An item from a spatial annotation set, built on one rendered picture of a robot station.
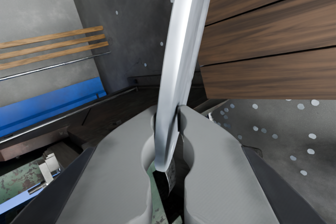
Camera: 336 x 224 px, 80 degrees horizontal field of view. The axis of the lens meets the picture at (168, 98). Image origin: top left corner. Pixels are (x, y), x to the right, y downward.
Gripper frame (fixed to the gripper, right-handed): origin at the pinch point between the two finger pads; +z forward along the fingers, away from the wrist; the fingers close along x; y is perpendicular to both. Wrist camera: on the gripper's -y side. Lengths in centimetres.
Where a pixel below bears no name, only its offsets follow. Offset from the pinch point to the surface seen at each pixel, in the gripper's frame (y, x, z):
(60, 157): 42, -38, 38
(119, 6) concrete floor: 4, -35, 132
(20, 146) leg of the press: 48, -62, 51
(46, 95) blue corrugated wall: 68, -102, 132
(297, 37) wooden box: 1.9, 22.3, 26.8
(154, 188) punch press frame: 51, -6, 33
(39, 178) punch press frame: 59, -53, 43
